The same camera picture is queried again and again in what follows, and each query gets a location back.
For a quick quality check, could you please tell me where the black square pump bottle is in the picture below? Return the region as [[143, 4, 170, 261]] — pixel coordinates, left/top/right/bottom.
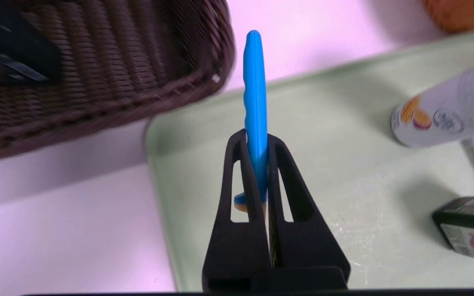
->
[[0, 0, 63, 87]]

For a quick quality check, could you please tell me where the orange wicker basket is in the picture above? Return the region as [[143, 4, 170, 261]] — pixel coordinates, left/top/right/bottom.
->
[[422, 0, 474, 34]]

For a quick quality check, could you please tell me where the black gum box with pink print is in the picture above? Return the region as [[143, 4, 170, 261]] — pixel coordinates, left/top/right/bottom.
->
[[432, 196, 474, 265]]

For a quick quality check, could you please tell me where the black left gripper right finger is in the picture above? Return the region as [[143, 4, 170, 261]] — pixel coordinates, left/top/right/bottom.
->
[[267, 134, 351, 290]]

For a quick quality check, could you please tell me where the light green plastic tray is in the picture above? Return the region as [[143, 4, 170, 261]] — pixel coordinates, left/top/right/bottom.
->
[[144, 31, 474, 292]]

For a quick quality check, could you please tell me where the white bottle with blue cap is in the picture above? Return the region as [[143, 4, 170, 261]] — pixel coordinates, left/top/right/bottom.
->
[[390, 55, 474, 148]]

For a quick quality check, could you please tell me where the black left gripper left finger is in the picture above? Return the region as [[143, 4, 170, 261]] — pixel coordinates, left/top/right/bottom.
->
[[202, 129, 271, 291]]

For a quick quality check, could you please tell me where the dark brown wicker basket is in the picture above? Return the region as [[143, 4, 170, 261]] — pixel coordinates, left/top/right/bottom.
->
[[0, 0, 236, 166]]

